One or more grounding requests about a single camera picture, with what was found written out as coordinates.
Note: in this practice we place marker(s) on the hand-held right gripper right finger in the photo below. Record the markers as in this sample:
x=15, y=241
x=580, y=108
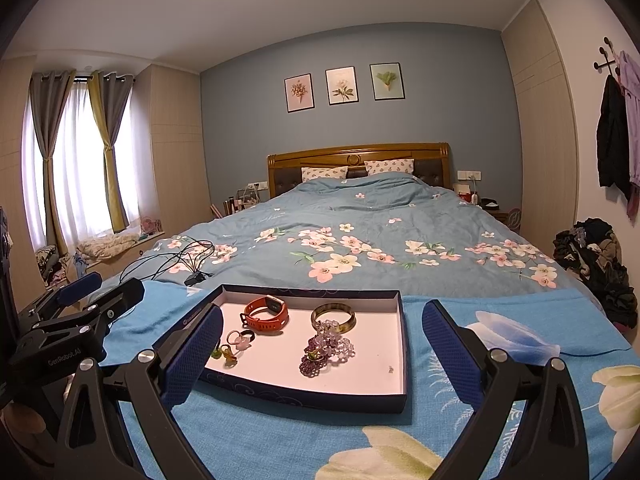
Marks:
x=450, y=345

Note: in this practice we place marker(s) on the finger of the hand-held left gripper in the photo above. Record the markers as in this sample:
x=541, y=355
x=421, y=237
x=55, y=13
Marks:
x=80, y=287
x=110, y=300

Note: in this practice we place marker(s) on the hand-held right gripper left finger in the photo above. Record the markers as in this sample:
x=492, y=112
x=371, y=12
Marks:
x=195, y=355

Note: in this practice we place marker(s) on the orange smart watch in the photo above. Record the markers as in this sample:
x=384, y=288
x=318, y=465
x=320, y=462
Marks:
x=272, y=322

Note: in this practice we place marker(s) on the tortoiseshell bangle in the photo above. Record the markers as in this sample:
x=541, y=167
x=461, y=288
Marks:
x=350, y=322

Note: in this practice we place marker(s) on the dark blue cardboard box tray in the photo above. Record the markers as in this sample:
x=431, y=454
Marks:
x=350, y=370

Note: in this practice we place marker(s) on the hanging blue cloth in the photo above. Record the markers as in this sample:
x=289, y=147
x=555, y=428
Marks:
x=80, y=265

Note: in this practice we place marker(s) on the crumpled cream cloth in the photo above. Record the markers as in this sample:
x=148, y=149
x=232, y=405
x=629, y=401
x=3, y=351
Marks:
x=107, y=246

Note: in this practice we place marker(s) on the window bench with drawers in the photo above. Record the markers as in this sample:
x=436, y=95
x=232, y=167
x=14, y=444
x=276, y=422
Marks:
x=145, y=247

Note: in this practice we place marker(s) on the small pink fan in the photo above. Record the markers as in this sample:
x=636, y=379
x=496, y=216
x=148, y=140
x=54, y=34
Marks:
x=150, y=226

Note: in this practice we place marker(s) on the white sheer curtain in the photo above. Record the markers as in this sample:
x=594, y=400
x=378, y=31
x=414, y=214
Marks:
x=77, y=160

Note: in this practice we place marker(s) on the bed with floral duvet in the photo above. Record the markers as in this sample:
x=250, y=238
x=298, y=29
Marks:
x=400, y=220

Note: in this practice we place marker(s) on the bright blue flower blanket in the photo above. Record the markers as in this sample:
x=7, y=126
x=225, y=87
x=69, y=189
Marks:
x=300, y=440

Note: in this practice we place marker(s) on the grey and yellow curtain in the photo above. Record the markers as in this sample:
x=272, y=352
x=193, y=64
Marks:
x=107, y=150

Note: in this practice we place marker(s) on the cluttered bedside table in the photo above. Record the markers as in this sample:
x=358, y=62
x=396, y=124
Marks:
x=492, y=210

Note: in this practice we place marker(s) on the cluster of cosmetics bottles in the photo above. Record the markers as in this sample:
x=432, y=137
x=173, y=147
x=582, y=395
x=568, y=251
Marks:
x=235, y=204

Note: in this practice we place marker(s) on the pile of dark clothes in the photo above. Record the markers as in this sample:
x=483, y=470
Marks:
x=595, y=265

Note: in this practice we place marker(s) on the patterned pillow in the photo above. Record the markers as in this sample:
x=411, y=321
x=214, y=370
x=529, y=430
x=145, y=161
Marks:
x=322, y=173
x=390, y=166

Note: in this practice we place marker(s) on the curtain rod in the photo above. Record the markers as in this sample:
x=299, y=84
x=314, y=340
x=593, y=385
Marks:
x=82, y=78

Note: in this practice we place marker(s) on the wooden bed headboard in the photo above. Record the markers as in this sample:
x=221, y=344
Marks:
x=350, y=152

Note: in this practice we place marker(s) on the dark red scarf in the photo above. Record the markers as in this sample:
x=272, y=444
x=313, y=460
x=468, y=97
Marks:
x=634, y=205

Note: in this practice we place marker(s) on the black jacket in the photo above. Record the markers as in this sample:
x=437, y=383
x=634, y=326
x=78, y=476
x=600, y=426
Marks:
x=612, y=135

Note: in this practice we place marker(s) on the green leaf framed picture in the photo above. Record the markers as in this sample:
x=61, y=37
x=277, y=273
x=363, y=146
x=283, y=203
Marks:
x=387, y=81

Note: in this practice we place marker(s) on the pink flower framed picture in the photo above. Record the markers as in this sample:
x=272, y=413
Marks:
x=300, y=92

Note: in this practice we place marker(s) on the white flower framed picture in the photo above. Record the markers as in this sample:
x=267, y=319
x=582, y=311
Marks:
x=341, y=85

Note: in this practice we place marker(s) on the purple jacket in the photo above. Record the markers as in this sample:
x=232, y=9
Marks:
x=632, y=110

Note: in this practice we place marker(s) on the white wall socket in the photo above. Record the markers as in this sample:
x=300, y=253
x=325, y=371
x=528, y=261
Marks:
x=469, y=175
x=257, y=186

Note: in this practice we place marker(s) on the black wall coat hooks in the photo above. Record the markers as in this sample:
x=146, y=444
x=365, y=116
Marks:
x=605, y=57

